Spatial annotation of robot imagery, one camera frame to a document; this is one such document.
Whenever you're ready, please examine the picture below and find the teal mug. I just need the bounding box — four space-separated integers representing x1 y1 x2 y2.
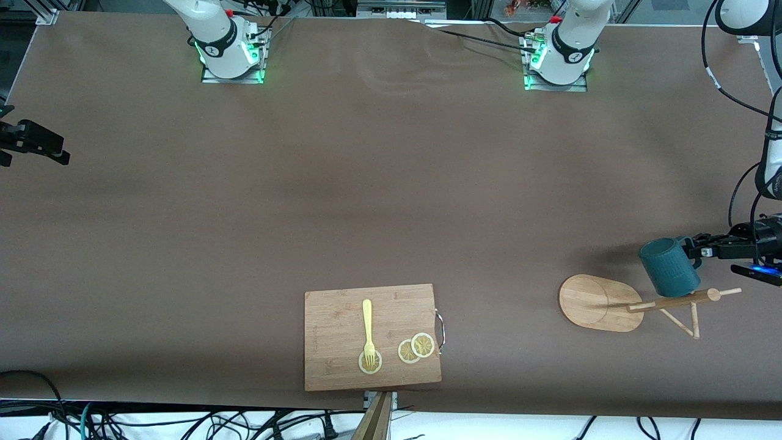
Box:
639 237 703 298

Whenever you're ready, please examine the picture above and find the long black cable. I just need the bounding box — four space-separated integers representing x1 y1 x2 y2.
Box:
406 18 541 54

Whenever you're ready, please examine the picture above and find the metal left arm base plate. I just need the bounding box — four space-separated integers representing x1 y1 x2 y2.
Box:
521 31 588 92

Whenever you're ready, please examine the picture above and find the colourful toy pile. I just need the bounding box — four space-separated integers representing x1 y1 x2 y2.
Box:
506 0 572 17

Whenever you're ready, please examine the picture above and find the wooden beam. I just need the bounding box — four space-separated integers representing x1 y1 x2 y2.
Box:
351 391 393 440

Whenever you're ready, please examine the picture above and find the wooden cutting board, metal handle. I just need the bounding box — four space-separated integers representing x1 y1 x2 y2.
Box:
304 284 446 392

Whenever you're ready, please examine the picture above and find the thick black cable loop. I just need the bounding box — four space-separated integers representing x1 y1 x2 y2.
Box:
0 370 69 440

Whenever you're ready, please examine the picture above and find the yellow plastic fork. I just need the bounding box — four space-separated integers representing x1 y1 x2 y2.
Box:
362 299 377 370

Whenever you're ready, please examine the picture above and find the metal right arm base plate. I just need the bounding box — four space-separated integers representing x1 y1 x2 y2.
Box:
202 27 270 84

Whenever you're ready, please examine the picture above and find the metal bracket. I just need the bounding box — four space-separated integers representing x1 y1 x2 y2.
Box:
364 391 399 411

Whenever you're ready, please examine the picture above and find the wooden cup rack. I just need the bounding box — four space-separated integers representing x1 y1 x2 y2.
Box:
558 274 742 340

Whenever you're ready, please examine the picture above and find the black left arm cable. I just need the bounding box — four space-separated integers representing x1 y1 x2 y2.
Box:
701 0 782 123

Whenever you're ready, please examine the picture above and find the grey network switch box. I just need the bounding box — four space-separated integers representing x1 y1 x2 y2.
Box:
357 0 447 19

